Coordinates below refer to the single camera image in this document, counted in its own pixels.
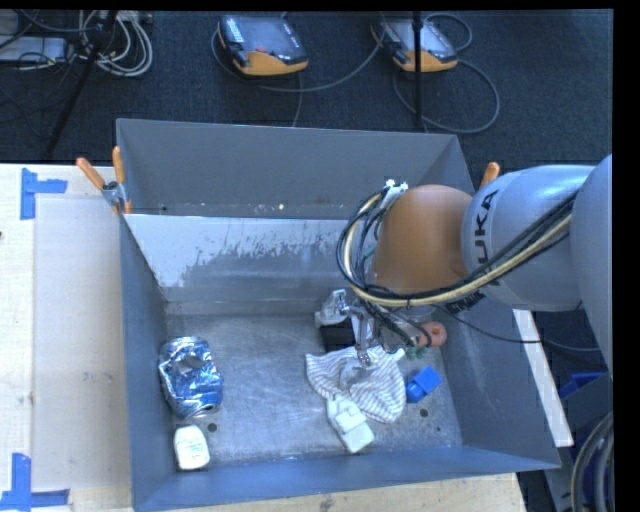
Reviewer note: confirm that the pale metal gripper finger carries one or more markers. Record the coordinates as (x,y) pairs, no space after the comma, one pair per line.
(332,307)
(362,363)

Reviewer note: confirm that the small white plastic container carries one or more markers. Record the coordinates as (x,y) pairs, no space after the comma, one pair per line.
(191,447)

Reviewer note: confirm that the pale wood flat board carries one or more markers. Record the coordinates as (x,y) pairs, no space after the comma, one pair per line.
(80,340)

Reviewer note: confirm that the white plastic block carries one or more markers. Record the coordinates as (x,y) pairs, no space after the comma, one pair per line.
(352,425)

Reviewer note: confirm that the orange toy piece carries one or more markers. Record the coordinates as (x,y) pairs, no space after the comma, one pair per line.
(438,334)

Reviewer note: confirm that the crushed blue metal can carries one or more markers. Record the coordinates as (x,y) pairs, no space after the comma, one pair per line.
(190,375)

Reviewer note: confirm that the white striped cloth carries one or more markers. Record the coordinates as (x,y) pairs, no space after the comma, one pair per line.
(382,395)

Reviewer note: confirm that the grey metal bin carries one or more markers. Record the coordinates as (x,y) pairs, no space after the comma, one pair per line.
(265,365)

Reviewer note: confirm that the blue toy block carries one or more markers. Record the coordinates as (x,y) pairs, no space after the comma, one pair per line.
(424,382)

